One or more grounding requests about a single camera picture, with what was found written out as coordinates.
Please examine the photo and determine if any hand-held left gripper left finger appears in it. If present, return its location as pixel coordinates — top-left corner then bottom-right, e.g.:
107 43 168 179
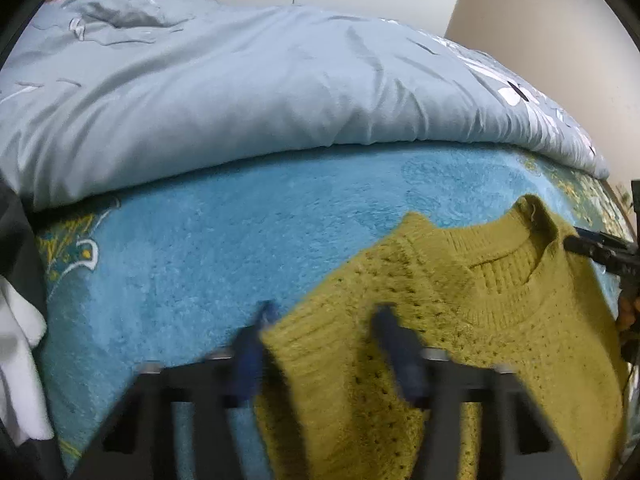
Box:
102 301 279 480

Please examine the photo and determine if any dark grey cloth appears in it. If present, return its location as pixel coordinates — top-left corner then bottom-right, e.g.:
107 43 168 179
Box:
0 172 68 480

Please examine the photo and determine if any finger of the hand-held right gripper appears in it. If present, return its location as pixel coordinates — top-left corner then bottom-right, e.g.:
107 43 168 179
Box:
564 226 640 277

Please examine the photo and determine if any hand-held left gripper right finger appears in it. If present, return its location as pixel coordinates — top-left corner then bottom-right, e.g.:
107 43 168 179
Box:
371 305 583 480

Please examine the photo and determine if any olive green knitted sweater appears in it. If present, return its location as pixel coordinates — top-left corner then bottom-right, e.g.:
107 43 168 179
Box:
254 195 632 480

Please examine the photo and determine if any light blue duvet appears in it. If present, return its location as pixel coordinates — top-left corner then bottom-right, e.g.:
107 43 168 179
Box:
0 0 611 211

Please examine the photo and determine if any person's right hand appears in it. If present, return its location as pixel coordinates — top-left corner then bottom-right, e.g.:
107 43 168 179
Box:
616 296 640 332

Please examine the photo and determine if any white cloth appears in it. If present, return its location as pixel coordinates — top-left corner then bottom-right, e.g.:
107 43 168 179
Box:
0 275 55 448

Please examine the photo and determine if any blue fleece printed blanket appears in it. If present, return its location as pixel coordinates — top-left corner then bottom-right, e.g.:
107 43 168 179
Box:
35 140 632 480

